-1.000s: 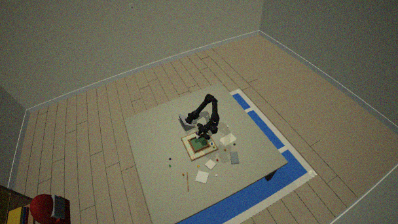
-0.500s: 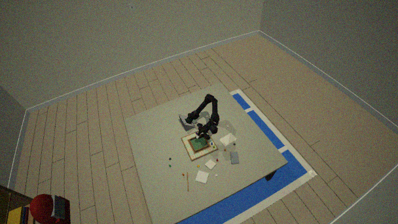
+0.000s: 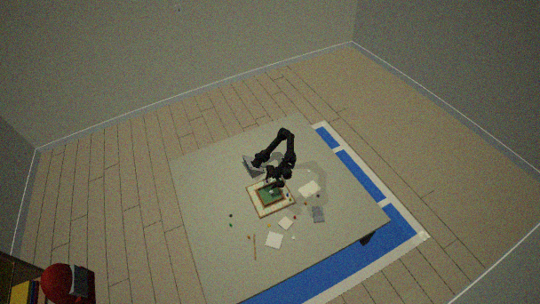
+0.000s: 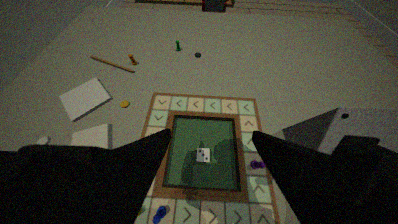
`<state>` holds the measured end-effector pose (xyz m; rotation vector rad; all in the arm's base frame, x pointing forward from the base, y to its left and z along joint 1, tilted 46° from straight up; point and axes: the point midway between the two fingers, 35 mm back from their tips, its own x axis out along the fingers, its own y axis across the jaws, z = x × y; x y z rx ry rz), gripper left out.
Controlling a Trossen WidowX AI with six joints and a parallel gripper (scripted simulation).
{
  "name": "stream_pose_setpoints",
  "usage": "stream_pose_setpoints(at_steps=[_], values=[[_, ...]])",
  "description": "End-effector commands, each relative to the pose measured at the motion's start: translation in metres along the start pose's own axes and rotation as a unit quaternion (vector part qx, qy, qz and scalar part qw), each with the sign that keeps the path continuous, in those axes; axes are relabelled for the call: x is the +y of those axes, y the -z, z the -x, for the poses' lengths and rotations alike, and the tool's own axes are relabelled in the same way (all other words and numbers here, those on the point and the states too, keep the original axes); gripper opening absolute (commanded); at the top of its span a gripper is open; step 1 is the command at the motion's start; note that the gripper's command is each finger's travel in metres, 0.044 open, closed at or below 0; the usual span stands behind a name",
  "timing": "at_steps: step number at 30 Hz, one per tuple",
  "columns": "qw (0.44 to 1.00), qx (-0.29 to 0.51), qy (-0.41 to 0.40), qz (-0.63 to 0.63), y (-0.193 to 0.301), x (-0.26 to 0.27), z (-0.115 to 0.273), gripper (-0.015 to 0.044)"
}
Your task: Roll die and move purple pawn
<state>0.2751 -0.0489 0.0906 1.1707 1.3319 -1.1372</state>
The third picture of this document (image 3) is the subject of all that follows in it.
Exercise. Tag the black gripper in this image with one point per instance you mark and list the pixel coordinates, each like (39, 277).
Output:
(279, 183)

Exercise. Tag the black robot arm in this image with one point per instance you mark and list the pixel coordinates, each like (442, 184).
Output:
(289, 156)

